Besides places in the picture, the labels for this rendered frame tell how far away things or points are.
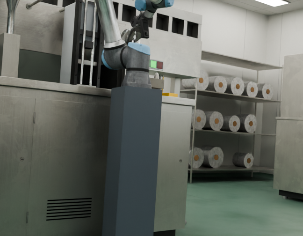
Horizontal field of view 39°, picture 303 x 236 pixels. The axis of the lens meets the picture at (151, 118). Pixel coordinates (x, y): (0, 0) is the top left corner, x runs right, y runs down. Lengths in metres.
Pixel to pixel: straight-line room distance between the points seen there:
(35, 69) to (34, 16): 0.33
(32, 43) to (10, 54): 0.36
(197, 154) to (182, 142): 3.41
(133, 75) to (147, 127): 0.27
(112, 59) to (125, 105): 0.30
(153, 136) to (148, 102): 0.17
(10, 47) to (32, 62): 0.35
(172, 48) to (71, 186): 1.55
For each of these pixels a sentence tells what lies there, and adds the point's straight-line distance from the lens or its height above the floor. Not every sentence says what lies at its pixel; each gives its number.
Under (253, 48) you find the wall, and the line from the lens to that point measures 7.62.
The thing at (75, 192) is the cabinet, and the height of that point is 0.35.
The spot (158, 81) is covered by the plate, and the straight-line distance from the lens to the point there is 2.80.
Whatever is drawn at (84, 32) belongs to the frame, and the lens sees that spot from 2.46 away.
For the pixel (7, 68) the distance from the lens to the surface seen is 2.46.
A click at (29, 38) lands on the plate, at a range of 2.81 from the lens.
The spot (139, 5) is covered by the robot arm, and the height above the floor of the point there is 1.38.
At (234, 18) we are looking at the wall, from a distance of 7.35.
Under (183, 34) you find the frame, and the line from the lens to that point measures 3.46.
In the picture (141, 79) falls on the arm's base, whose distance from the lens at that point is 2.12.
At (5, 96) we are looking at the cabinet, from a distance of 2.11.
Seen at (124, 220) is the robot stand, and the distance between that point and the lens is 2.10.
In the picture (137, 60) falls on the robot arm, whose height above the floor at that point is 1.04.
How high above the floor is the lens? 0.71
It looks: 1 degrees up
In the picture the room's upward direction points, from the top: 4 degrees clockwise
